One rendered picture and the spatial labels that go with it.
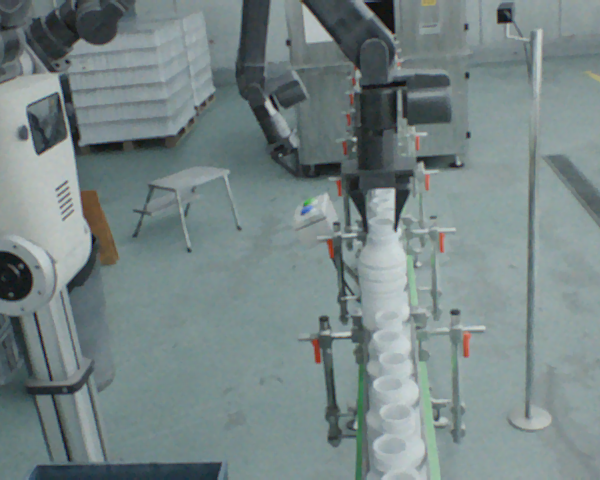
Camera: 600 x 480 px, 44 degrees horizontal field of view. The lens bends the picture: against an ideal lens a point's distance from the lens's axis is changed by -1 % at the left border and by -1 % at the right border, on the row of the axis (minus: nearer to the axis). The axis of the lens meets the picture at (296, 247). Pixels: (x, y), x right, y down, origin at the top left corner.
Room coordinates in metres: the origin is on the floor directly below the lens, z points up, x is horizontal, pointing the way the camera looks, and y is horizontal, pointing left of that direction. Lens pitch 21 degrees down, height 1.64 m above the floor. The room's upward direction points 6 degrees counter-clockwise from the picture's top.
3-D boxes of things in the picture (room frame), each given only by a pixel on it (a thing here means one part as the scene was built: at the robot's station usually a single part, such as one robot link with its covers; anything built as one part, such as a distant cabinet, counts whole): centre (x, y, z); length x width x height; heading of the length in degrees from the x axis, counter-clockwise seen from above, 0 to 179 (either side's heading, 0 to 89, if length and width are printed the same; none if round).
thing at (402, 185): (0.99, -0.13, 1.32); 0.07 x 0.07 x 0.09; 83
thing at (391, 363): (0.82, -0.11, 1.08); 0.06 x 0.06 x 0.17
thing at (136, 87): (8.14, 1.55, 0.59); 1.24 x 1.03 x 1.17; 175
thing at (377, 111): (0.99, -0.13, 1.45); 0.07 x 0.06 x 0.07; 83
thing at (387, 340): (0.88, -0.11, 1.08); 0.06 x 0.06 x 0.17
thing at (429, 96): (0.99, -0.17, 1.48); 0.12 x 0.09 x 0.12; 83
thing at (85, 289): (2.91, 1.04, 0.32); 0.45 x 0.45 x 0.64
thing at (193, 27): (9.73, 1.45, 0.59); 1.25 x 1.03 x 1.17; 174
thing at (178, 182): (4.76, 0.73, 0.21); 0.61 x 0.47 x 0.41; 46
